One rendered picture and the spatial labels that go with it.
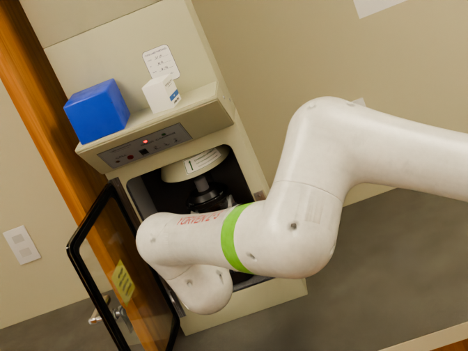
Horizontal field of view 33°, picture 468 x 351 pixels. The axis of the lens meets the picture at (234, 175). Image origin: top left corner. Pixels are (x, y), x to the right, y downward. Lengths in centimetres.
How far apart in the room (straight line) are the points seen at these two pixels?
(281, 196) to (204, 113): 53
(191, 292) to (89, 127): 41
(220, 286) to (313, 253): 45
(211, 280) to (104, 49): 55
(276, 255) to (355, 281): 80
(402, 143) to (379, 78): 104
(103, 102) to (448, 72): 100
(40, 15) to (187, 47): 31
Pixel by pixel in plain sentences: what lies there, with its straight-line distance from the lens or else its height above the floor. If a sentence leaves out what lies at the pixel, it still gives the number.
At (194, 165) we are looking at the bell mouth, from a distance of 180.
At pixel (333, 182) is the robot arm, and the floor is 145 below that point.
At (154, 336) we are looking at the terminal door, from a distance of 179.
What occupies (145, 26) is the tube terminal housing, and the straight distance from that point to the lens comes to 170.
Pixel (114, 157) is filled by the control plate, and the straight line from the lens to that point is 172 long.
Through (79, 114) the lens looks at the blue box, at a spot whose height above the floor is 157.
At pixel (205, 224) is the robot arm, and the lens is 131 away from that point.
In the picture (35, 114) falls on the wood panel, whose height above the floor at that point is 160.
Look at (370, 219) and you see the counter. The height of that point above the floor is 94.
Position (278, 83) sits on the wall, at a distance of 216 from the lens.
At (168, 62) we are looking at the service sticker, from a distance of 171.
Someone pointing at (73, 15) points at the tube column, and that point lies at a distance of 172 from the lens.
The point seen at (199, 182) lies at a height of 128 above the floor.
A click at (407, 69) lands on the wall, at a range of 220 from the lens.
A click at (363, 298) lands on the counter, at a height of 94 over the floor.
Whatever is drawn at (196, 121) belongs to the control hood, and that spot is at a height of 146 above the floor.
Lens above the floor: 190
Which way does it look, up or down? 20 degrees down
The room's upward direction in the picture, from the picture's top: 23 degrees counter-clockwise
